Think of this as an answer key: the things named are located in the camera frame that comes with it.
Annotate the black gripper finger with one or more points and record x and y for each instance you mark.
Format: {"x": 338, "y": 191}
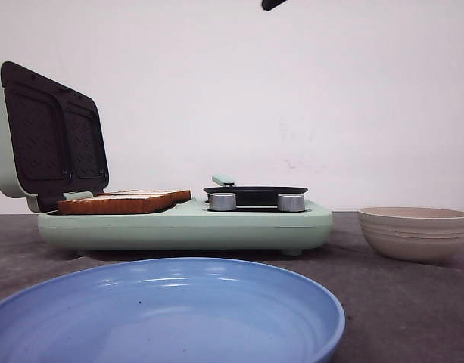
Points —
{"x": 268, "y": 5}

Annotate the white bread slice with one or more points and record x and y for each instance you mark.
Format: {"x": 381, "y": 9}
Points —
{"x": 107, "y": 205}
{"x": 176, "y": 196}

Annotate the mint green sandwich maker lid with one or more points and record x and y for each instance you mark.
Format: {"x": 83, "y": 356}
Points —
{"x": 51, "y": 142}

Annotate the beige ribbed bowl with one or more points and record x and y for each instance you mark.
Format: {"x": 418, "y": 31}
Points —
{"x": 416, "y": 234}

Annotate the right silver control knob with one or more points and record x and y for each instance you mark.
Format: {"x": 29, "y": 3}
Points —
{"x": 291, "y": 203}

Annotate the silver control knob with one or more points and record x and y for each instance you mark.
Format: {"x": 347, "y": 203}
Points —
{"x": 222, "y": 202}
{"x": 291, "y": 203}

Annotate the left silver control knob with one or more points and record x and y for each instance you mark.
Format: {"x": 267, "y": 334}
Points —
{"x": 222, "y": 202}

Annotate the mint green sandwich maker base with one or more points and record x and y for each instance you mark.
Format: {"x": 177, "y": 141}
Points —
{"x": 192, "y": 226}

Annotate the blue round plate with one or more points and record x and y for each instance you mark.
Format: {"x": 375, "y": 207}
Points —
{"x": 173, "y": 310}

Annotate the black frying pan green handle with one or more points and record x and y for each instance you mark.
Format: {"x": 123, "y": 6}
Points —
{"x": 250, "y": 195}

